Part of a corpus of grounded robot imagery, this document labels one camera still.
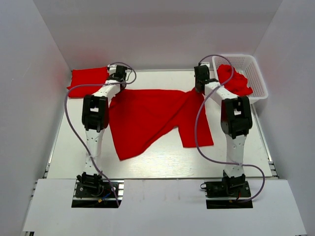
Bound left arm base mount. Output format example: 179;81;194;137
71;172;124;208

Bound purple cable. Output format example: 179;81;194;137
194;55;266;203
64;61;137;207

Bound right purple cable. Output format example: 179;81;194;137
194;55;266;203

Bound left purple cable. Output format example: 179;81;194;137
64;61;137;207

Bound red t shirt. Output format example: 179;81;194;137
109;89;214;161
67;67;109;98

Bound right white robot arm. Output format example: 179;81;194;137
194;64;252;196

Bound folded red t shirt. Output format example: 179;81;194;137
67;67;109;98

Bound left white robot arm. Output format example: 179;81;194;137
80;64;130;177

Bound white plastic basket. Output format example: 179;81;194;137
212;54;268;104

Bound crumpled red shirts in basket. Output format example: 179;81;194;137
217;64;253;96

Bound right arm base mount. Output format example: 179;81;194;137
200;174;253;209

